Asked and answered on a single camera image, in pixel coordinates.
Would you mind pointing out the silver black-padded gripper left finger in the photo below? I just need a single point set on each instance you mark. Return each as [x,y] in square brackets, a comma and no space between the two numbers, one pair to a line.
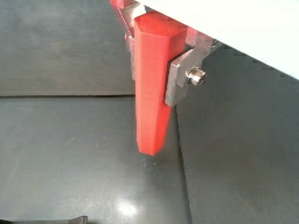
[127,11]

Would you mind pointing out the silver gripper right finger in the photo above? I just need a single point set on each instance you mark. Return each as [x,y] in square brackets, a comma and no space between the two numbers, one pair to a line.
[184,71]

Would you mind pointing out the red hexagon peg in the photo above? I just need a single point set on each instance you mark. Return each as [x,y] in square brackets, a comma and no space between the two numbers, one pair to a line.
[159,42]

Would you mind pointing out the black curved object holder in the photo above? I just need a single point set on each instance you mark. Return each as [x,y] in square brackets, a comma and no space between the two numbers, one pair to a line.
[77,220]

